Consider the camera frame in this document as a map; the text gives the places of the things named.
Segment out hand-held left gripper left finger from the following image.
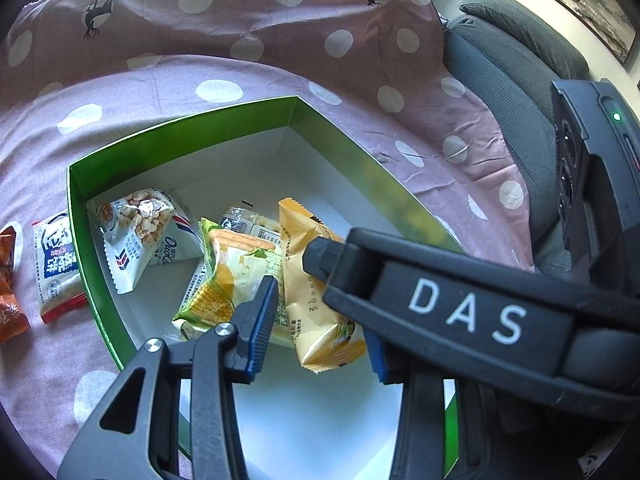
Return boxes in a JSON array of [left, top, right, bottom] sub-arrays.
[[57, 275, 279, 480]]

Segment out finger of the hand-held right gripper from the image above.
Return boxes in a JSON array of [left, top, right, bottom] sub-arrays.
[[301, 237, 387, 294]]

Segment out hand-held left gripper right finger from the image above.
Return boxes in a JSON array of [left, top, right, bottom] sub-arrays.
[[366, 332, 445, 480]]

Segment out green yellow corn snack packet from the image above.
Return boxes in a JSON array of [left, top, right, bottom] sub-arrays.
[[171, 217, 287, 348]]

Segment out green cardboard box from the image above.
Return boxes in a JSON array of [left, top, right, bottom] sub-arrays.
[[66, 95, 468, 480]]

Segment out clear sesame bar packet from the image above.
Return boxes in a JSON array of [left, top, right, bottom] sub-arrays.
[[219, 205, 282, 241]]

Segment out white oat snack packet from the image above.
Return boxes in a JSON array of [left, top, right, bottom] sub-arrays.
[[87, 187, 203, 296]]

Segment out white packet with blue label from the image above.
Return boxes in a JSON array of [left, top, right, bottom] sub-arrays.
[[31, 210, 88, 325]]

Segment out pink polka dot blanket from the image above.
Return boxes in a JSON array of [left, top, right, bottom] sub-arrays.
[[0, 0, 538, 480]]

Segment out grey sofa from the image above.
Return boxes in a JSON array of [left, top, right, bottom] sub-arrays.
[[442, 0, 591, 276]]

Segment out orange brown snack packet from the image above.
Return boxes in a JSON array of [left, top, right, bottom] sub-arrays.
[[0, 225, 32, 345]]

